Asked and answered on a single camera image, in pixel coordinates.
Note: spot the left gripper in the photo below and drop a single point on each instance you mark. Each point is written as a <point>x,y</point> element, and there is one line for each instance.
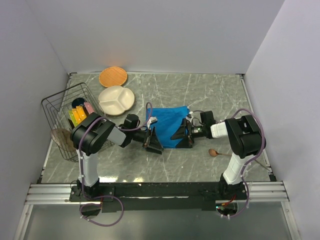
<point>154,141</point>

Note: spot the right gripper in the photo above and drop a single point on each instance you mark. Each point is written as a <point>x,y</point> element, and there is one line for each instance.
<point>181,133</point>

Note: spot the blue cloth napkin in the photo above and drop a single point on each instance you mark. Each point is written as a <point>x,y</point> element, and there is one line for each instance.
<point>168,122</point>

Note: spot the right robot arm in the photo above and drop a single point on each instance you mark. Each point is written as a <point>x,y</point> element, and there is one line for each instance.
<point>245,138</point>

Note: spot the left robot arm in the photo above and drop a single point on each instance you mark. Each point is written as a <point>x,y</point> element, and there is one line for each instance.
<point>89,136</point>

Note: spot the wooden spoon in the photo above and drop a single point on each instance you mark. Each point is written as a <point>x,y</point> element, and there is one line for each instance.
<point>214,153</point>

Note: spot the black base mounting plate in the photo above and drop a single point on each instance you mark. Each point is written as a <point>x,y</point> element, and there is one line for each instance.
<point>133,196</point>

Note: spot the cream divided plate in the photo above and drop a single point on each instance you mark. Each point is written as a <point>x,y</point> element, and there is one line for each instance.
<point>116,100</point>

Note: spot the pink plate in rack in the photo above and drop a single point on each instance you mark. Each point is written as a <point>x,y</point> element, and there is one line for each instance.
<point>89,108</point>

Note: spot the metal fork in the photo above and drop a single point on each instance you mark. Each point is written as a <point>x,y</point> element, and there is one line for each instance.
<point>264,166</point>

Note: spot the yellow plate in rack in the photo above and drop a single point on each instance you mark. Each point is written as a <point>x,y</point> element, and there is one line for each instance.
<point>79,114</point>

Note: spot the green plate in rack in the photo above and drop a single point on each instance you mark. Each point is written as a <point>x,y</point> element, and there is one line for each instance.
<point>73,121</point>

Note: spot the orange woven round mat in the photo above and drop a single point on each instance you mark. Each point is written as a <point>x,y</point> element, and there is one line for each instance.
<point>113,76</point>

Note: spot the dark blue bowl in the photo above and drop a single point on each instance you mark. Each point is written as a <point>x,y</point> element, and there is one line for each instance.
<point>78,102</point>

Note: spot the brown wooden plate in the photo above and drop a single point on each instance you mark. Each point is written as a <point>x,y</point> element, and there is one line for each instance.
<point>62,137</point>

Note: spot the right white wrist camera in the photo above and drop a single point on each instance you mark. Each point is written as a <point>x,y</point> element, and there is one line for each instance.
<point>190,117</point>

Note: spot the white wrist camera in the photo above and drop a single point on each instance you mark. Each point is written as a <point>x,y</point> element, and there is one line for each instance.
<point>190,117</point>
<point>151,121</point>

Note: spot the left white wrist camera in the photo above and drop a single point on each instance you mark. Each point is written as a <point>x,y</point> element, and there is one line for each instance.
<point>151,121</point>

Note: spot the black wire dish rack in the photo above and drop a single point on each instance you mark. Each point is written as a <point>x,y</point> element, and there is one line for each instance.
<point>56,108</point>

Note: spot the aluminium rail frame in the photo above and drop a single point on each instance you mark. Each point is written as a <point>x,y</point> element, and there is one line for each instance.
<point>59,194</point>

